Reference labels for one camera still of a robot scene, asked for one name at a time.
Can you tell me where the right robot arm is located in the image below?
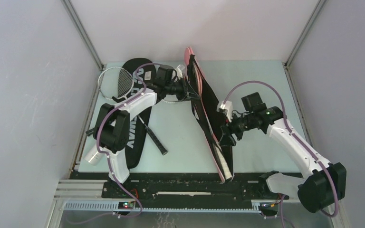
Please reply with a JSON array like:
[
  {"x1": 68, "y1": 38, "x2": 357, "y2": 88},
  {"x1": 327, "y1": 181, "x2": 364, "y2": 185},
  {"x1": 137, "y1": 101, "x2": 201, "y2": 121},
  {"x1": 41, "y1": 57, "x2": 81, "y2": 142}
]
[{"x1": 217, "y1": 92, "x2": 346, "y2": 213}]

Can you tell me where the white racket under pink bag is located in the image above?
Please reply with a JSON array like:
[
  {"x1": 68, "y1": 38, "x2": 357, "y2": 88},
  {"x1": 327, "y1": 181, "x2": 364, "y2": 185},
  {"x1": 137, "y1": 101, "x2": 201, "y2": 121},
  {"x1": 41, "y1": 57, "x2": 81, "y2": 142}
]
[{"x1": 161, "y1": 97, "x2": 187, "y2": 104}]

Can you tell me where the black racket bag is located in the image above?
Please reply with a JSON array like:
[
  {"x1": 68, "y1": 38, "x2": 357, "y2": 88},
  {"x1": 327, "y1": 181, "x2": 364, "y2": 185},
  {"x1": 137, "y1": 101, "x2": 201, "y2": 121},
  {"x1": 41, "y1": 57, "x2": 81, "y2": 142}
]
[{"x1": 122, "y1": 58, "x2": 156, "y2": 169}]

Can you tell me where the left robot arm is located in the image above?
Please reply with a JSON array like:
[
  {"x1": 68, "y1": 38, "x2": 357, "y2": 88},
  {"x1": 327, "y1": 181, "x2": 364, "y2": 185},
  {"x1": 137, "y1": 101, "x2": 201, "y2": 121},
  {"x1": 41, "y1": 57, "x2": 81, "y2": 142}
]
[{"x1": 93, "y1": 64, "x2": 200, "y2": 198}]

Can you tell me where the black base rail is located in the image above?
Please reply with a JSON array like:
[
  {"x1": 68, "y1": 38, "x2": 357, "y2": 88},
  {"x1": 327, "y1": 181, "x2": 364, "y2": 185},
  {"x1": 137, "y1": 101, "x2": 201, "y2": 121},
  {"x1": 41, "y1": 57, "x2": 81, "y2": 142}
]
[{"x1": 70, "y1": 171, "x2": 281, "y2": 211}]

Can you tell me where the right aluminium frame post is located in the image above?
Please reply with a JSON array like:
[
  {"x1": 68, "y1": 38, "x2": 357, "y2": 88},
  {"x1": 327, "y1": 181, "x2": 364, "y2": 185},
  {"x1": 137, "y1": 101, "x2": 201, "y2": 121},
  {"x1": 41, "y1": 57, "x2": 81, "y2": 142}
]
[{"x1": 284, "y1": 0, "x2": 328, "y2": 68}]

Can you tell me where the white shuttlecock tube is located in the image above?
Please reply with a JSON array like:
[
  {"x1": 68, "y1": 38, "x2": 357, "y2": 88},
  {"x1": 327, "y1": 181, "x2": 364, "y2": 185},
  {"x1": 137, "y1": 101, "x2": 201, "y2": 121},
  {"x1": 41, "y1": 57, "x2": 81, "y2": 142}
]
[{"x1": 83, "y1": 145, "x2": 105, "y2": 166}]

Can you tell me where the left aluminium frame post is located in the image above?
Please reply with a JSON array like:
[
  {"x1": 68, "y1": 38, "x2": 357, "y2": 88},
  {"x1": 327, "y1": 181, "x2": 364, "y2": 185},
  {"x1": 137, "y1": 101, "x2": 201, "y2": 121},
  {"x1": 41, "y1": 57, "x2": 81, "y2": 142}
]
[{"x1": 62, "y1": 0, "x2": 104, "y2": 172}]

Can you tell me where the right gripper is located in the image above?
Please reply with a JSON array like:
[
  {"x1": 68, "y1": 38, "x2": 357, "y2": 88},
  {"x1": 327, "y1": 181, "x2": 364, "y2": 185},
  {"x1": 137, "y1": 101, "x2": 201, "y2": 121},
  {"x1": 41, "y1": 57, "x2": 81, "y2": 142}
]
[{"x1": 219, "y1": 110, "x2": 254, "y2": 147}]

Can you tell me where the pink sport racket bag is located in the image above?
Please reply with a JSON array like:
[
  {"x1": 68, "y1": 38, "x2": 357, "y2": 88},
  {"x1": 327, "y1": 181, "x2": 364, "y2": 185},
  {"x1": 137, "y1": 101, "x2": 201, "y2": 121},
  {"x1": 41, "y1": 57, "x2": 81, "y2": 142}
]
[{"x1": 184, "y1": 47, "x2": 234, "y2": 183}]

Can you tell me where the aluminium frame post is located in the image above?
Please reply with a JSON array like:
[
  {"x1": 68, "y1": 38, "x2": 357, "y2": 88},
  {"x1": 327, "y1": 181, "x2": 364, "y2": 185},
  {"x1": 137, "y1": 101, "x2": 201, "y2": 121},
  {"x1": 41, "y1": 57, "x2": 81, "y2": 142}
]
[
  {"x1": 62, "y1": 0, "x2": 104, "y2": 172},
  {"x1": 284, "y1": 0, "x2": 328, "y2": 68}
]

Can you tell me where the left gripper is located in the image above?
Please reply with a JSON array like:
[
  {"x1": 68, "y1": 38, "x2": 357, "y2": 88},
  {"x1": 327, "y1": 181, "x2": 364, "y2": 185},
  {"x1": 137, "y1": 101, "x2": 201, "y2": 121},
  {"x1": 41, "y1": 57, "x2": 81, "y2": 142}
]
[{"x1": 164, "y1": 76, "x2": 200, "y2": 102}]

